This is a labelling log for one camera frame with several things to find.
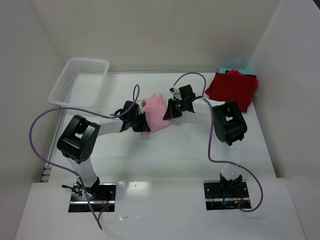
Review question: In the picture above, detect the pink t shirt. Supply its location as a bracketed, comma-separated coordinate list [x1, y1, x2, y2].
[141, 94, 174, 136]

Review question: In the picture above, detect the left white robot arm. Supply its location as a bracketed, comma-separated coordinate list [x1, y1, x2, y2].
[57, 100, 151, 199]

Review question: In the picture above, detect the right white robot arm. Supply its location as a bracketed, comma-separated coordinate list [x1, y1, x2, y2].
[163, 84, 248, 198]

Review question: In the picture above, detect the teal t shirt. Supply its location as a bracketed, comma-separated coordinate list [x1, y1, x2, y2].
[217, 66, 260, 99]

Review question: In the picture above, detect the red t shirt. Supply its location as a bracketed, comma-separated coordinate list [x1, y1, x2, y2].
[205, 70, 259, 113]

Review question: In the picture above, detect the white plastic basket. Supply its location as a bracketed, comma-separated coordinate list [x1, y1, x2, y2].
[48, 57, 110, 109]

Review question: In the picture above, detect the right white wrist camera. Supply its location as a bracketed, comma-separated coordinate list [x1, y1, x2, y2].
[169, 87, 180, 95]

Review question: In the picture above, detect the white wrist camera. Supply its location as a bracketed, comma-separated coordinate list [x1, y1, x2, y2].
[169, 87, 180, 95]
[136, 100, 146, 114]

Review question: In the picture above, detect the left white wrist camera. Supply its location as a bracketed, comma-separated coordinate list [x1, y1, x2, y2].
[136, 100, 146, 114]

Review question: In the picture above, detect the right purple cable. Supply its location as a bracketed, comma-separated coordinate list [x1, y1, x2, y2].
[172, 72, 264, 213]

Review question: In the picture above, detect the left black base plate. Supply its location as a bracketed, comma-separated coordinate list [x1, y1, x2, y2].
[67, 183, 117, 213]

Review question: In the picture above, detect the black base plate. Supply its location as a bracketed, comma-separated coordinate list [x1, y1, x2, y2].
[203, 180, 252, 211]
[67, 183, 117, 213]

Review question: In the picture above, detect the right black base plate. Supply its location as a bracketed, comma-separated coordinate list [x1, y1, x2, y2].
[203, 180, 252, 211]

